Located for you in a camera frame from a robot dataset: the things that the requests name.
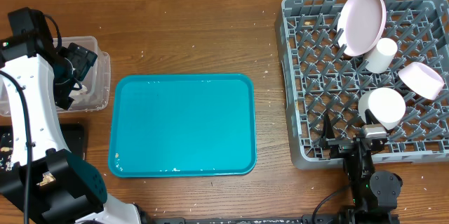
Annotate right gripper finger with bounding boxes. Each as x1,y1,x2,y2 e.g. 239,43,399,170
321,111,335,140
364,109,380,125

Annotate light green saucer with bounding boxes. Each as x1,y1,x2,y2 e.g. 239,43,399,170
358,87,406,130

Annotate white cup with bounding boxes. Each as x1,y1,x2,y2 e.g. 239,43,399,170
363,38,398,74

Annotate small white plate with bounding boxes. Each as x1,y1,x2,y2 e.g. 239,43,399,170
398,62,444,100

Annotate large white plate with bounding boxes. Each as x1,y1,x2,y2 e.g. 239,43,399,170
337,0,387,57

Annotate rice and peanut scraps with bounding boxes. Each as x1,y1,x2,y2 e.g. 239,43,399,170
1,133,55,187

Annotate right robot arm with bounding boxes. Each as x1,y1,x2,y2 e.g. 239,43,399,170
311,110,403,223

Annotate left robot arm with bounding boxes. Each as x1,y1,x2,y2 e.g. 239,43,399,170
1,7,149,223

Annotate clear plastic bin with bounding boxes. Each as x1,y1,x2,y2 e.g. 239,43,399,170
1,36,111,117

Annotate grey plastic dish rack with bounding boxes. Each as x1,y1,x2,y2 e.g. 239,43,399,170
275,0,448,170

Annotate black tray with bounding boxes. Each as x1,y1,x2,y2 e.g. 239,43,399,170
1,124,88,160

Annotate teal serving tray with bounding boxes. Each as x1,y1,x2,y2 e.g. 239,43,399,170
108,73,257,178

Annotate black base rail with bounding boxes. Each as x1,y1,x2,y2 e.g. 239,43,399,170
147,215,348,224

